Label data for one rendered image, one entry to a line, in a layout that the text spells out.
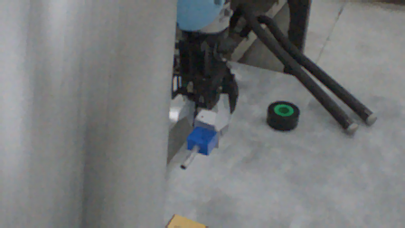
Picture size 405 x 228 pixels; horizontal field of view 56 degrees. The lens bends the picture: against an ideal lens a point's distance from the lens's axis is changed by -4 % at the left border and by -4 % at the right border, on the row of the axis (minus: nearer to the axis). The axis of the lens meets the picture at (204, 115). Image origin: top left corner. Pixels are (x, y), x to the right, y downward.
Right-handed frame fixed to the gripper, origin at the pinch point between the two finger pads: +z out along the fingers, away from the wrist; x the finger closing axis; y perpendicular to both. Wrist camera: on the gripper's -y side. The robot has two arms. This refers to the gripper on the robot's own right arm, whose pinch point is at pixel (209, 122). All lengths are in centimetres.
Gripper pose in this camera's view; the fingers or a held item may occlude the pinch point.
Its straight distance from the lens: 73.3
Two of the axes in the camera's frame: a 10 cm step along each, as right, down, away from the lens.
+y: -4.2, 5.4, -7.3
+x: 9.1, 2.5, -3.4
